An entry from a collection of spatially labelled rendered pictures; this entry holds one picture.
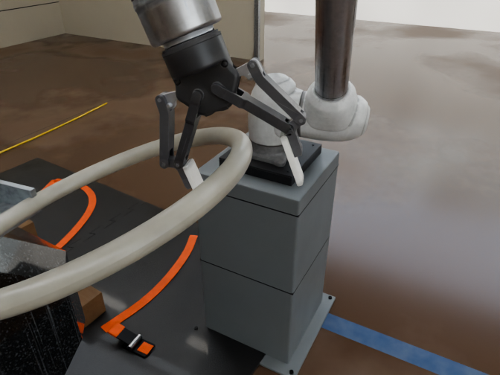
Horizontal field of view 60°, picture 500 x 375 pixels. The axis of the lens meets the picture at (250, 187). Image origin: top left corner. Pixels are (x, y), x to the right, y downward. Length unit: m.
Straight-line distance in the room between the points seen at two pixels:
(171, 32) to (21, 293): 0.30
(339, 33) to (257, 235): 0.72
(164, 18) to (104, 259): 0.26
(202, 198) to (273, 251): 1.05
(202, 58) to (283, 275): 1.14
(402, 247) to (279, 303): 1.09
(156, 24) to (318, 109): 0.89
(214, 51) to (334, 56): 0.72
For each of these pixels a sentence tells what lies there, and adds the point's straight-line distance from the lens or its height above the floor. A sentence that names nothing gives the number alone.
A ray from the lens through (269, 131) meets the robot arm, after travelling 1.43.
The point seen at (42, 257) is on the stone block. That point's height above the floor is 0.64.
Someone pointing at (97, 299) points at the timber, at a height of 0.11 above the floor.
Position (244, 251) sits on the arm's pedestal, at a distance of 1.58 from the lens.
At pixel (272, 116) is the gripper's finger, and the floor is 1.33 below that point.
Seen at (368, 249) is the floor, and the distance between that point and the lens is 2.49.
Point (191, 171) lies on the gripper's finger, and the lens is 0.58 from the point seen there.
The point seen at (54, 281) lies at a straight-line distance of 0.45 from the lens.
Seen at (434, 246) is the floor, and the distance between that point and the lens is 2.63.
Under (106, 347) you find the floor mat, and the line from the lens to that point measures 2.02.
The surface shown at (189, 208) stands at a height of 1.27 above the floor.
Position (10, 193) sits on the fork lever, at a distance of 0.91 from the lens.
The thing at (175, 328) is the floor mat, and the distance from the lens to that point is 2.02.
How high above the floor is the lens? 1.53
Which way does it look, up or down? 31 degrees down
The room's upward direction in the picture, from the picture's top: straight up
